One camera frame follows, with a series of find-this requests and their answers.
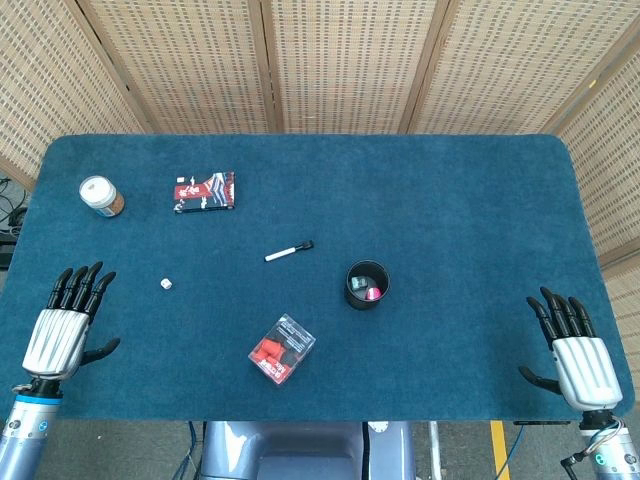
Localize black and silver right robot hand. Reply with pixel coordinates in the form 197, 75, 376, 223
517, 286, 625, 429

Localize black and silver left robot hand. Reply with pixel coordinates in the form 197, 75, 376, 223
22, 261, 122, 397

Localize black cup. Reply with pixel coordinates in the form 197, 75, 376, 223
343, 259, 391, 311

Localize jar with white lid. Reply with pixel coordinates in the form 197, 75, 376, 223
78, 175, 126, 219

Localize white table leg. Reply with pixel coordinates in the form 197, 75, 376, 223
428, 422, 442, 480

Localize woven bamboo screen panel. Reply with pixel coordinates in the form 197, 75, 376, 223
260, 0, 451, 135
547, 39, 640, 266
79, 0, 277, 135
0, 0, 151, 191
399, 0, 640, 135

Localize red and black card box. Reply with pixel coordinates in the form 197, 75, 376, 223
173, 170, 236, 214

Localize clear box with red pieces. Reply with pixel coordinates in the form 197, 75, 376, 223
247, 313, 317, 387

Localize white marker with black cap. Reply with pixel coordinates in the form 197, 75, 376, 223
264, 240, 315, 263

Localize blue felt table cover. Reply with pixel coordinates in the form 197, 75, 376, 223
0, 132, 636, 424

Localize grey blue robot torso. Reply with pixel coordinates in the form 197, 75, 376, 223
198, 421, 416, 480

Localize blue cable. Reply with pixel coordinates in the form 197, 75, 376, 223
510, 424, 527, 480
174, 422, 204, 480

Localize black floor cables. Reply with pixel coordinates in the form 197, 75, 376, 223
0, 175, 30, 239

